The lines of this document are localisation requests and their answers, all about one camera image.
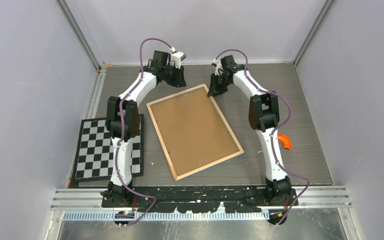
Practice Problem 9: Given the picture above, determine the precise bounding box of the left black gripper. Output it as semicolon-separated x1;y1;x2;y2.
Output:
163;63;187;88

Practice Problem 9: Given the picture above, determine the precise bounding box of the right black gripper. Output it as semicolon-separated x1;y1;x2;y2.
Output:
207;73;230;98

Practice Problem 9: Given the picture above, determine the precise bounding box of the blue picture frame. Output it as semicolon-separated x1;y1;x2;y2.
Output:
146;84;245;181

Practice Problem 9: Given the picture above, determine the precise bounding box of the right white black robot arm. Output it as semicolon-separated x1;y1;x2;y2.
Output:
207;55;292;205

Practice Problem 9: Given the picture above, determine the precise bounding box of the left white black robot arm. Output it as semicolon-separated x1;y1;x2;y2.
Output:
101;50;187;208

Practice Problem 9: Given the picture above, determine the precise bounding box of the orange curved plastic piece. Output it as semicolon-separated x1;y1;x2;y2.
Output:
277;133;292;150

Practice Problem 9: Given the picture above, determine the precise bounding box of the black white checkerboard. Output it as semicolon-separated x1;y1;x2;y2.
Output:
71;114;145;182

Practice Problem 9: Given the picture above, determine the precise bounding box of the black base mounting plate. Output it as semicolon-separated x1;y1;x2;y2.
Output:
100;185;297;214

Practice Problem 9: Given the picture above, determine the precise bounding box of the white perforated strip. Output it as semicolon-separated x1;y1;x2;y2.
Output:
62;209;270;222

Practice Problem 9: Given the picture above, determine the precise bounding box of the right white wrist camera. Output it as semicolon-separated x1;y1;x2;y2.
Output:
211;58;224;76

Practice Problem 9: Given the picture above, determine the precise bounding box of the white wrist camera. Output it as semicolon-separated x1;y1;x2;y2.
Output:
169;47;186;69
211;58;224;76

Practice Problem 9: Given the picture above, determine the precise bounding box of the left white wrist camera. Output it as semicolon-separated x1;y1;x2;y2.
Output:
169;47;186;69

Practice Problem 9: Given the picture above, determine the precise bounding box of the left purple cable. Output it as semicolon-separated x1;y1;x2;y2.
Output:
113;37;176;227

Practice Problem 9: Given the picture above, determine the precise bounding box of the purple cable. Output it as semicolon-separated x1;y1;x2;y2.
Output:
113;37;176;227
213;48;311;227

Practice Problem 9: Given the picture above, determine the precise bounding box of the left corner aluminium post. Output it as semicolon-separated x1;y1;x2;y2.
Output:
55;0;101;71

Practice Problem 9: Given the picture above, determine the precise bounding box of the corner aluminium post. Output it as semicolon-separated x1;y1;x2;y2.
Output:
55;0;101;71
293;0;336;67

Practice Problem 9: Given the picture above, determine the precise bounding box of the right corner aluminium post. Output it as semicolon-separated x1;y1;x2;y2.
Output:
293;0;336;67

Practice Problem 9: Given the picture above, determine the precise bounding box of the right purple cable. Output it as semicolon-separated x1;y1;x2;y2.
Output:
213;48;311;227

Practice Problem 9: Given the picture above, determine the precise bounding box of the aluminium front rail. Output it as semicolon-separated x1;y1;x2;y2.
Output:
50;185;353;211

